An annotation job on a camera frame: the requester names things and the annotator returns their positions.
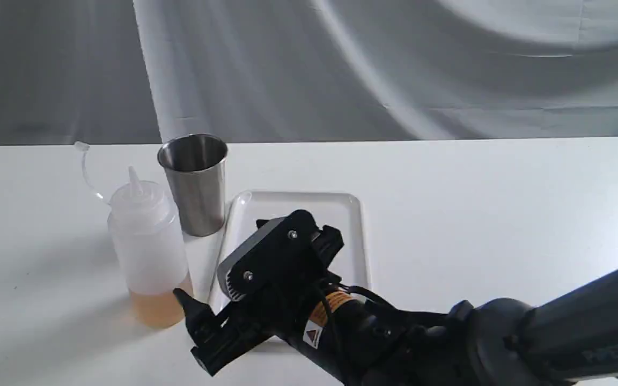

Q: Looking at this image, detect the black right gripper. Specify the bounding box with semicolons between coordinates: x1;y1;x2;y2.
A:
173;210;344;376

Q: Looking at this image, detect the clear plastic squeeze bottle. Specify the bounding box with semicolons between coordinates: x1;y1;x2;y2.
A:
74;141;192;328

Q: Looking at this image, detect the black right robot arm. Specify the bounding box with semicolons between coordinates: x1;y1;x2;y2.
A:
173;210;618;385

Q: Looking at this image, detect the stainless steel cup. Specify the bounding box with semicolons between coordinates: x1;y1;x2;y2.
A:
157;133;229;237

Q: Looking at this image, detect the white plastic tray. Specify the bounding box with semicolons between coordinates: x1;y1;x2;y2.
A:
207;190;371;349

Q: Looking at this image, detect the grey backdrop cloth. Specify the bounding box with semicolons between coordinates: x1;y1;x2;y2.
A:
0;1;618;145

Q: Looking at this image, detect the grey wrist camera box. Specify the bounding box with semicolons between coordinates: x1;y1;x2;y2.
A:
216;217;285;301

